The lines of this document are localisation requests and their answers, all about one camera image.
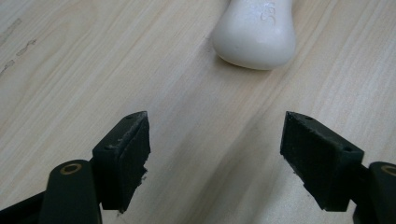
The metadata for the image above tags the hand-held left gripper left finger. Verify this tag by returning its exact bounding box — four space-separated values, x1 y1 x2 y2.
92 110 151 215

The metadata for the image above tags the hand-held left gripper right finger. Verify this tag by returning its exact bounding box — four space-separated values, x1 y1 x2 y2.
279 110 365 213

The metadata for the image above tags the white plastic bottle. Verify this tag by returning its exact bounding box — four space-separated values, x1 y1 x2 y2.
211 0 297 71

